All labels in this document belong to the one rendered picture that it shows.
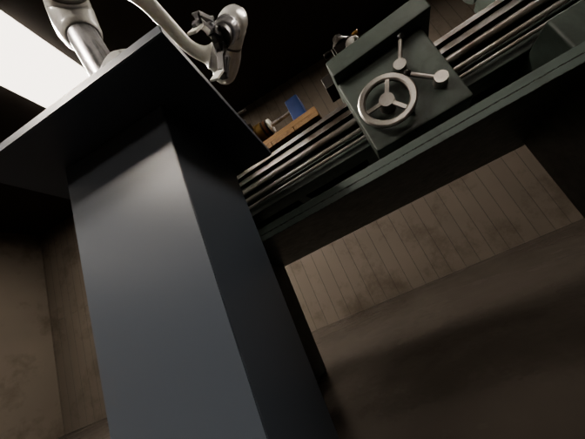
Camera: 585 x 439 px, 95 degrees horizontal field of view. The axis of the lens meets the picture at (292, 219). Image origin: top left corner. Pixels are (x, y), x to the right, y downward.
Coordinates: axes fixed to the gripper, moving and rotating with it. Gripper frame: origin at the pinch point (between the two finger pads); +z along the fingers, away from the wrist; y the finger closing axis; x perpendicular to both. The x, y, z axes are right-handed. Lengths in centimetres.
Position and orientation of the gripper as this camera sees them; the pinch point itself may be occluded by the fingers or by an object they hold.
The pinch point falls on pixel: (204, 57)
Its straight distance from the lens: 102.2
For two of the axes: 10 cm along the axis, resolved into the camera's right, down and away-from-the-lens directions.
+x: 9.5, -0.7, -2.9
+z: -1.3, 7.8, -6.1
